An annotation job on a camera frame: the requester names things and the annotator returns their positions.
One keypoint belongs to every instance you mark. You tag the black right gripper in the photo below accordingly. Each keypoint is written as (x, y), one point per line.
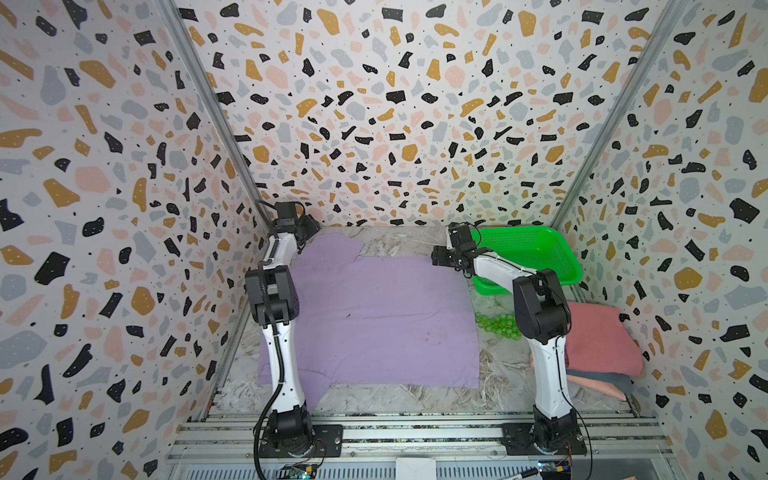
(447, 257)

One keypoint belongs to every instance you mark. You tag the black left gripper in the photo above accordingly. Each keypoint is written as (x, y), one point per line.
(309, 223)

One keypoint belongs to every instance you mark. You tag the lilac t-shirt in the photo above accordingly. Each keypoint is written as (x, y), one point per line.
(367, 320)

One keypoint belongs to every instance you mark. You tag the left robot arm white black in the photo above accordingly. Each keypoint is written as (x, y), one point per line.
(275, 307)

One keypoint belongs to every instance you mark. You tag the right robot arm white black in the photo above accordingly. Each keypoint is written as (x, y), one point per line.
(543, 316)

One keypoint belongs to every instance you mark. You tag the green bead cluster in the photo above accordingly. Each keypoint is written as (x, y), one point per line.
(503, 325)

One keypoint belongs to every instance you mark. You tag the green plastic basket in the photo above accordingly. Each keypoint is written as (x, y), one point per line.
(532, 247)

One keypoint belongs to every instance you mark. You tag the folded pink t-shirt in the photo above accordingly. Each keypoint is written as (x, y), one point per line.
(599, 343)

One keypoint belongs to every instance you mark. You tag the folded grey t-shirt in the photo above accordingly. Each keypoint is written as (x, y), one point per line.
(612, 381)

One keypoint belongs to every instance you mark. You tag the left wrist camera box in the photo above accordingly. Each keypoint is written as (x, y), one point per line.
(287, 217)

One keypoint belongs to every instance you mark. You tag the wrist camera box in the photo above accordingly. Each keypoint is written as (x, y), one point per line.
(460, 237)
(287, 217)

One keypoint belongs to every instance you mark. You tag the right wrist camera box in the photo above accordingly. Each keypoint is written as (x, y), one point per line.
(460, 237)

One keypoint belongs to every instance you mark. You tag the aluminium corner post left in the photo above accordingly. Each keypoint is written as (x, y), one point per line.
(169, 13)

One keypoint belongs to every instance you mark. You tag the aluminium corner post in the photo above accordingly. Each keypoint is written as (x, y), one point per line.
(671, 14)
(169, 13)

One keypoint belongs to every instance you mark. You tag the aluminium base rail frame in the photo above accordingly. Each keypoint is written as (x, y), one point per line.
(611, 445)

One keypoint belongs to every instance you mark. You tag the aluminium corner post right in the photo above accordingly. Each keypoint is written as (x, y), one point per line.
(671, 14)

